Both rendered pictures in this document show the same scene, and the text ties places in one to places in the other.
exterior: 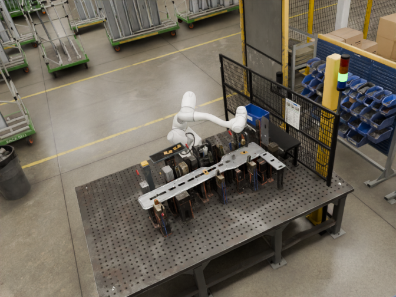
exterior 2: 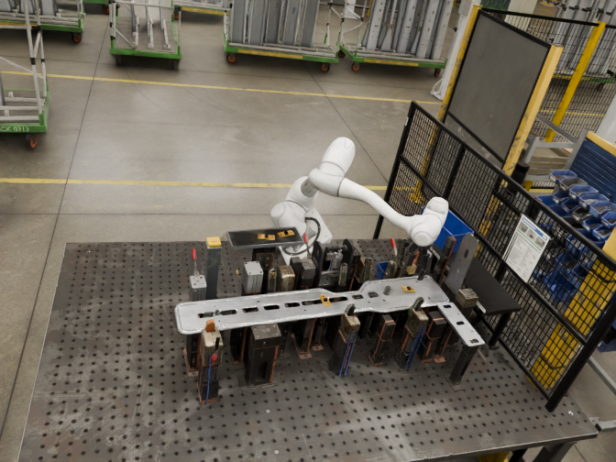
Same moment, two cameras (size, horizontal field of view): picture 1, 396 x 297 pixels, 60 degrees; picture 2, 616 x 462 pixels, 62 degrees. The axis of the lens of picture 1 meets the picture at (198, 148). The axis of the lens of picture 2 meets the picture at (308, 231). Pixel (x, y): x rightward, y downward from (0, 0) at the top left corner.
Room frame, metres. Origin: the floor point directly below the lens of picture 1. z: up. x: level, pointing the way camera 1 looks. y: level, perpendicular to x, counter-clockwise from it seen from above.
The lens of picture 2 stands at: (0.65, 0.17, 2.65)
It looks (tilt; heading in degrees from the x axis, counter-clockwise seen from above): 34 degrees down; 358
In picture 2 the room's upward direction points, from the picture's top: 11 degrees clockwise
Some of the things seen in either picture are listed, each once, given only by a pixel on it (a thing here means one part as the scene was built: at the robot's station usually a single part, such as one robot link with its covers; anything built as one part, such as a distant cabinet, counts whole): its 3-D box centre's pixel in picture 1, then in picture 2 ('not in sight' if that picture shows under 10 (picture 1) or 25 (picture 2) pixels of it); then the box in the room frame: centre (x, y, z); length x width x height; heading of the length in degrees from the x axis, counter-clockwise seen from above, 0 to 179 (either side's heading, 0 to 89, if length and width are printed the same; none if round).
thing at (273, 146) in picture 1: (273, 158); (457, 318); (2.74, -0.77, 0.88); 0.08 x 0.08 x 0.36; 24
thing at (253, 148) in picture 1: (204, 173); (322, 302); (2.54, -0.02, 1.00); 1.38 x 0.22 x 0.02; 114
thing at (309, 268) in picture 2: (194, 171); (302, 291); (2.73, 0.07, 0.89); 0.13 x 0.11 x 0.38; 24
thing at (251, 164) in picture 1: (251, 175); (410, 338); (2.53, -0.49, 0.87); 0.12 x 0.09 x 0.35; 24
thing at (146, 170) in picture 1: (149, 180); (211, 278); (2.67, 0.55, 0.92); 0.08 x 0.08 x 0.44; 24
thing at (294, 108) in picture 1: (293, 113); (525, 248); (2.88, -1.01, 1.30); 0.23 x 0.02 x 0.31; 24
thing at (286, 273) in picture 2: (185, 178); (281, 299); (2.64, 0.17, 0.89); 0.13 x 0.11 x 0.38; 24
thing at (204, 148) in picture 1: (204, 161); (326, 280); (2.79, -0.04, 0.94); 0.18 x 0.13 x 0.49; 114
